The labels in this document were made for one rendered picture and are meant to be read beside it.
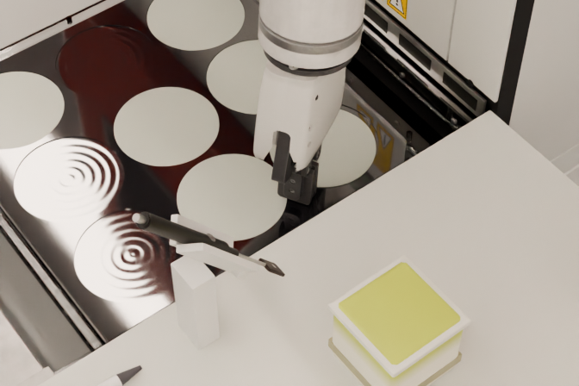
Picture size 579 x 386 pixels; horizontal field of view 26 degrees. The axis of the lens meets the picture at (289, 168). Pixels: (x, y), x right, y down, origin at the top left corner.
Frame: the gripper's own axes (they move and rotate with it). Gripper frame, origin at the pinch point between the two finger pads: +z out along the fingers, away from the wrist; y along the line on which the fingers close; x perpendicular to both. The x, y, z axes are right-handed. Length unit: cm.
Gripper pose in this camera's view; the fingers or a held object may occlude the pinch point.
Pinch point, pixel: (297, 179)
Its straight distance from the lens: 113.2
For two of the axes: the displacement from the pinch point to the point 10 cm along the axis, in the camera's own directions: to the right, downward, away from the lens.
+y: -3.8, 6.2, -6.9
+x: 9.3, 2.9, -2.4
